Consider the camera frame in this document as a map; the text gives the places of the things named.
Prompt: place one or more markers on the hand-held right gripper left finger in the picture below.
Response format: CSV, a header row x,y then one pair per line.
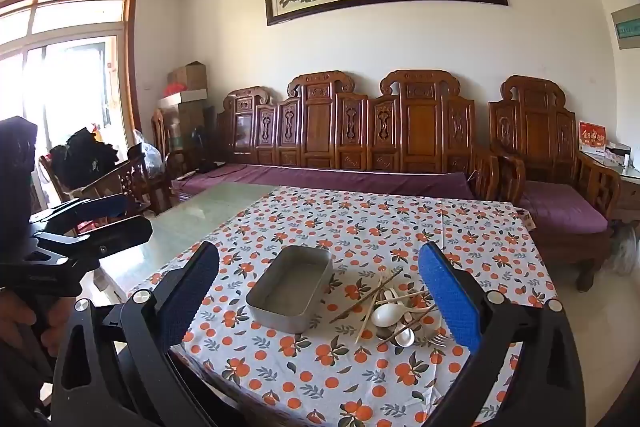
x,y
187,297

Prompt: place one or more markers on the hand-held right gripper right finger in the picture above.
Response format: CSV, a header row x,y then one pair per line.
x,y
450,297

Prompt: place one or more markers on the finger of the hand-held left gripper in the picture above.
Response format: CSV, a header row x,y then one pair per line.
x,y
107,207
125,232

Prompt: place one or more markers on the light bamboo chopstick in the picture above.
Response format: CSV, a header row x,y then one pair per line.
x,y
370,309
410,294

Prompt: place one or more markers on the metal fork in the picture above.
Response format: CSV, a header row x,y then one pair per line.
x,y
437,339

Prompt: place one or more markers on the white plastic spoon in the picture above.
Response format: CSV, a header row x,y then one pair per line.
x,y
390,297

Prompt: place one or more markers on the white plastic ladle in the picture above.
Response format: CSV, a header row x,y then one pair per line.
x,y
386,315

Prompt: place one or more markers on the dark wooden chopstick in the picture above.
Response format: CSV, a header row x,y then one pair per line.
x,y
382,343
365,298

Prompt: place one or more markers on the rectangular metal tray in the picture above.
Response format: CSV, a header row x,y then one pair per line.
x,y
285,292

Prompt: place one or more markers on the person's left hand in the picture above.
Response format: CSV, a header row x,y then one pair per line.
x,y
25,314

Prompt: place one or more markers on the dark clothes pile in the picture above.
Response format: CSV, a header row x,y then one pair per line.
x,y
82,154

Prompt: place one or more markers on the clear plastic bag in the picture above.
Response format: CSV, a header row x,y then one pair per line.
x,y
150,154

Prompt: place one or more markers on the black desk lamp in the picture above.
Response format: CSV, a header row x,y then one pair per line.
x,y
202,149

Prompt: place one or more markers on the large cardboard box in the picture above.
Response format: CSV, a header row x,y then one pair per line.
x,y
187,122

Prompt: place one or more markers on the wooden framed balcony window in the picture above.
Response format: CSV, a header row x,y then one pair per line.
x,y
65,72

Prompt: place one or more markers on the white flat cardboard box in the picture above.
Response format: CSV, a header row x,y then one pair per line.
x,y
187,98

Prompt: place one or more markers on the orange print tablecloth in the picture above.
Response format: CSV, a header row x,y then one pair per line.
x,y
310,367

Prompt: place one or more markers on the purple armchair cushion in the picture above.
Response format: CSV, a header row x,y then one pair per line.
x,y
560,207

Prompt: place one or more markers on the brown cardboard box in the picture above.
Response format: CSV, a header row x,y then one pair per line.
x,y
189,76

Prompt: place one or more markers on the purple sofa cushion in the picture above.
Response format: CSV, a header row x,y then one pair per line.
x,y
325,179

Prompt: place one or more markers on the carved wooden armchair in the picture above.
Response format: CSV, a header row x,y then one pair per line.
x,y
532,127

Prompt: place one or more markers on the wooden side table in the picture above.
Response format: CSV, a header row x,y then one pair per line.
x,y
625,197

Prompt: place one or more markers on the red desk calendar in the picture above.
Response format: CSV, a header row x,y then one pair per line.
x,y
592,138

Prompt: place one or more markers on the carved wooden sofa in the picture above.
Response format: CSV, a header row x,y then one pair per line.
x,y
320,122

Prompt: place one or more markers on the grey wall electrical panel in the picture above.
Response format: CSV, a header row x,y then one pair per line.
x,y
627,27

